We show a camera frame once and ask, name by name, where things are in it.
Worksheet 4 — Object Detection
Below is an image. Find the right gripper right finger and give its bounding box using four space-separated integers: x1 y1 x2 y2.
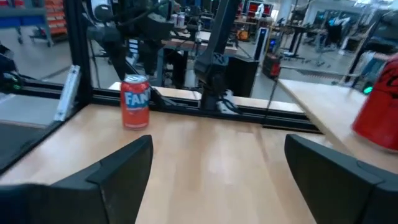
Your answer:
284 133 398 224

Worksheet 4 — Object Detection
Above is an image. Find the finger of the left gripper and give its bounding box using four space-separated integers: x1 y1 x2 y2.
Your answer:
104 40 128 80

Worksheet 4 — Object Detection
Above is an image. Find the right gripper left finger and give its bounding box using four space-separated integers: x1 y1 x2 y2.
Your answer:
0 134 154 224

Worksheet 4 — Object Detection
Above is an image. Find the red Fanta can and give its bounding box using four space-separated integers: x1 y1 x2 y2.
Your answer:
120 74 151 131

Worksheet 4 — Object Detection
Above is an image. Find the red Coca-Cola Zero can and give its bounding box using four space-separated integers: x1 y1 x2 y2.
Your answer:
351 53 398 154

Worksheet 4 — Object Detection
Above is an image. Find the wooden shelf with black legs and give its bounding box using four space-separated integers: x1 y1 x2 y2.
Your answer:
263 77 398 175

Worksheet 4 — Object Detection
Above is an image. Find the orange bin rack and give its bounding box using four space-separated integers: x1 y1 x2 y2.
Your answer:
43 0 68 35

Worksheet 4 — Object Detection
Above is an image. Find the wooden desk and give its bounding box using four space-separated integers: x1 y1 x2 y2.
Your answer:
161 29 239 88

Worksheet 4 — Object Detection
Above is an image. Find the blue cart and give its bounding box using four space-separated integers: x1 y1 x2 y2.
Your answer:
0 7 53 47

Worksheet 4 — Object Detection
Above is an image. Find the black device with green light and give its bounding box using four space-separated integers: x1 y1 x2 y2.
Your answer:
0 43 23 95

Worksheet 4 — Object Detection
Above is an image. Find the black computer tower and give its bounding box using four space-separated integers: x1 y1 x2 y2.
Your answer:
225 55 260 98

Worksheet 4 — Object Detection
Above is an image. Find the red black box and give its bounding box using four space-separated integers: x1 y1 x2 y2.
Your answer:
262 52 282 78

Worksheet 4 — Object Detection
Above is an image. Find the white tower device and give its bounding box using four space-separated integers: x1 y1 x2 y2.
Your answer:
253 27 270 62

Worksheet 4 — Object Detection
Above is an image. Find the black aluminium table frame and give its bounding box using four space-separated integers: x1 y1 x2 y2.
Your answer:
0 0 323 175

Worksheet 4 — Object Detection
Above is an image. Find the silver frame bracket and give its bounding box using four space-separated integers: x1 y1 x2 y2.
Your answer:
54 64 81 122

